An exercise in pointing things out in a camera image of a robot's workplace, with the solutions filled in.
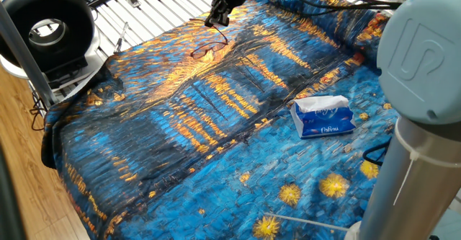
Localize dark blurry frame edge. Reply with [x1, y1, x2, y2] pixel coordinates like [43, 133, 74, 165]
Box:
[0, 142, 26, 240]

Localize thin red-framed glasses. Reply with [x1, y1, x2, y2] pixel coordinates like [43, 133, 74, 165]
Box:
[189, 18, 230, 60]

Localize starry night painted tablecloth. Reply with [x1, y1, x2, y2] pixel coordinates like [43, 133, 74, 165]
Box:
[41, 0, 400, 240]

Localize grey aluminium post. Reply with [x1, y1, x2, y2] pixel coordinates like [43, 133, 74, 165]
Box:
[0, 1, 58, 107]

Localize black round ring fan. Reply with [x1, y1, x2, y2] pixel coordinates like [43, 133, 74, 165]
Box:
[0, 0, 105, 93]

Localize tangled black cable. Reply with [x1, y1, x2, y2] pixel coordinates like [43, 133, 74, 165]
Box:
[28, 88, 50, 132]

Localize blue white tissue pack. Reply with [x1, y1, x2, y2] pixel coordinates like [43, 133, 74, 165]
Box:
[290, 94, 357, 140]

